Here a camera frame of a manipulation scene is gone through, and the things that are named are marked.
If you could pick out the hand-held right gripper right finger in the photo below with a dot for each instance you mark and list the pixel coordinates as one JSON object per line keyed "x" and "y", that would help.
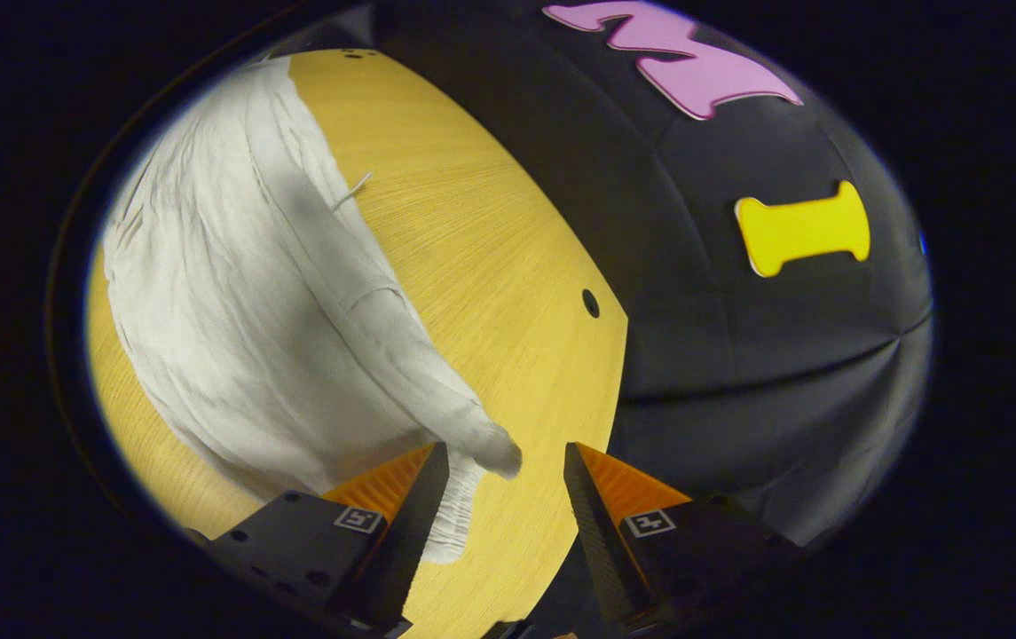
{"x": 601, "y": 541}

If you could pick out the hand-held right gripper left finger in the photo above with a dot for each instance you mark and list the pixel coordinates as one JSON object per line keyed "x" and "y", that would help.
{"x": 401, "y": 541}

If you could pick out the white jeans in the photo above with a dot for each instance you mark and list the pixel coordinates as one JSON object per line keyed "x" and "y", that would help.
{"x": 232, "y": 311}

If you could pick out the black backdrop cloth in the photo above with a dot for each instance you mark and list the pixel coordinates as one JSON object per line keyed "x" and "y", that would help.
{"x": 738, "y": 355}

